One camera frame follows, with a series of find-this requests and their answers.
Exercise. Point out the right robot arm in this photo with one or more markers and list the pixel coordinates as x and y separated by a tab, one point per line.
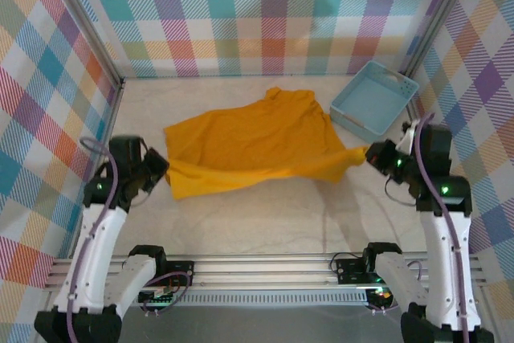
431	238

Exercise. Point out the aluminium mounting rail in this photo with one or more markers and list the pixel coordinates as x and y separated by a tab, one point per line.
261	270

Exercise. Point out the aluminium table side rail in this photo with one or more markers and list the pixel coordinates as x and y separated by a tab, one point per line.
114	106
413	112

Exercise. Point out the green controller circuit board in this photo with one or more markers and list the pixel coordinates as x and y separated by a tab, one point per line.
379	296
160	299

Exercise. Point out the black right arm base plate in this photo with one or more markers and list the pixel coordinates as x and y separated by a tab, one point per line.
349	272

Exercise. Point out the aluminium frame post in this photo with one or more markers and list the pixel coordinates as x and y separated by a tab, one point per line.
437	17
87	23

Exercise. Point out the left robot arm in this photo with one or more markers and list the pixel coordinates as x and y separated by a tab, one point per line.
96	246

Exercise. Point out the yellow printed t-shirt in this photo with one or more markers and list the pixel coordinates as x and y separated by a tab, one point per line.
261	138

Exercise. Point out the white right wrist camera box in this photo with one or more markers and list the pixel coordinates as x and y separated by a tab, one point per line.
407	140

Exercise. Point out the light blue plastic basket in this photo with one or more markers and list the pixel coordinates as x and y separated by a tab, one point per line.
369	102

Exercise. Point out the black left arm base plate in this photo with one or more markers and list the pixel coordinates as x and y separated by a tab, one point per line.
182	270

